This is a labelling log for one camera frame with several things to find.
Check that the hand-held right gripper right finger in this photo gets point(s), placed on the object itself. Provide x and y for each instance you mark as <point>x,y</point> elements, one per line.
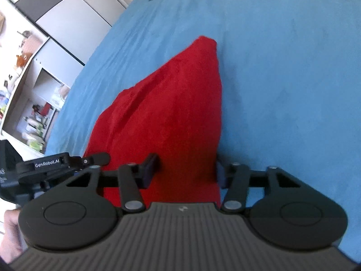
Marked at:
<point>221,175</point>

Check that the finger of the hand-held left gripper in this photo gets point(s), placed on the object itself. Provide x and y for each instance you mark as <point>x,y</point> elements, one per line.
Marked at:
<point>97,159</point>

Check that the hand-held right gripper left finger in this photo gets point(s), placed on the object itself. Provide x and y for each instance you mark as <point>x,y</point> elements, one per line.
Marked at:
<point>151,170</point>

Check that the red knit sweater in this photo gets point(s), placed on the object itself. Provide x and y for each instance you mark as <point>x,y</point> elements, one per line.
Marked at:
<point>169,104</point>

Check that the person's left hand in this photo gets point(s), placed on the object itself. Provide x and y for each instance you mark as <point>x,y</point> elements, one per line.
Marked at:
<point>12,233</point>

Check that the green packet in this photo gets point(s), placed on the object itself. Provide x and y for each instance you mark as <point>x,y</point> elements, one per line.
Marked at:
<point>35,146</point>

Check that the red box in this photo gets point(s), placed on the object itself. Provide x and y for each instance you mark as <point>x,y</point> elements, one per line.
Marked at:
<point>46,108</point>

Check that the white shelf unit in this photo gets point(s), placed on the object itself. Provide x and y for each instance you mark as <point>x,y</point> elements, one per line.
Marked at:
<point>42,62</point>

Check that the brown teddy bear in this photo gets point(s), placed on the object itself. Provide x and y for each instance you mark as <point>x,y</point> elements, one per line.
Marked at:
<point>21,60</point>

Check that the bed with blue sheet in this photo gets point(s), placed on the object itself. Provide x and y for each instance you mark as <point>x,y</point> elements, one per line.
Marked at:
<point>282,76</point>

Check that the pink storage box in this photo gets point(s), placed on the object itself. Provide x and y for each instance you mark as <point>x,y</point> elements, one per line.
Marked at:
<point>31,44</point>

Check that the white and grey wardrobe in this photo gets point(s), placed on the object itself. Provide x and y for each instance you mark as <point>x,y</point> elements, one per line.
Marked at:
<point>70,14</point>

